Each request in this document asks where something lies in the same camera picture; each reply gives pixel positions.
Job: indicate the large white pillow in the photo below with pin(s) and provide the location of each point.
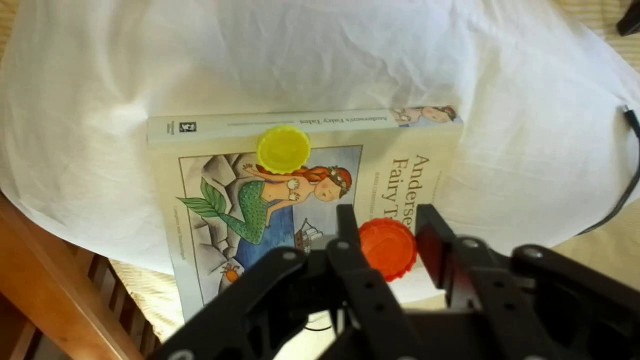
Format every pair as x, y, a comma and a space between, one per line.
332, 60

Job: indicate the fairy tales picture book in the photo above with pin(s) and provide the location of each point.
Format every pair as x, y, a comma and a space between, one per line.
212, 220

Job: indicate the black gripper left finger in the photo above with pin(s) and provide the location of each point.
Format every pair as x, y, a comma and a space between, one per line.
347, 231

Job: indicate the wooden bunk bed frame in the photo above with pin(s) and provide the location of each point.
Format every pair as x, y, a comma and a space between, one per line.
46, 287

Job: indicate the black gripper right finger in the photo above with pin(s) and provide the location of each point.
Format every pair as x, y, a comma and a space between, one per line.
436, 242

